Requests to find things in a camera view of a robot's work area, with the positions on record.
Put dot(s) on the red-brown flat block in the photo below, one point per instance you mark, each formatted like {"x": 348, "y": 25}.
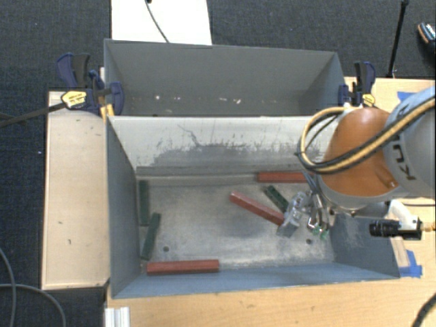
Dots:
{"x": 183, "y": 266}
{"x": 281, "y": 177}
{"x": 255, "y": 207}

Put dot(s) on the grey metal bin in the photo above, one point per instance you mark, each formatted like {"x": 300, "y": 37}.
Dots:
{"x": 211, "y": 210}

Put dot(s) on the dark green flat block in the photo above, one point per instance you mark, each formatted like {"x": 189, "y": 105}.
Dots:
{"x": 151, "y": 237}
{"x": 144, "y": 203}
{"x": 277, "y": 198}

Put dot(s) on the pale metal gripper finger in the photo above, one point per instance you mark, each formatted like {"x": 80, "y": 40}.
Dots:
{"x": 287, "y": 230}
{"x": 291, "y": 216}

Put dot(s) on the pale wood board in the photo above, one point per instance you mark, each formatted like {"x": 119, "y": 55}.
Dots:
{"x": 76, "y": 196}

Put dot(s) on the black cylinder on white bracket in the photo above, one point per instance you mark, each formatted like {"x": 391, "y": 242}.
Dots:
{"x": 385, "y": 228}

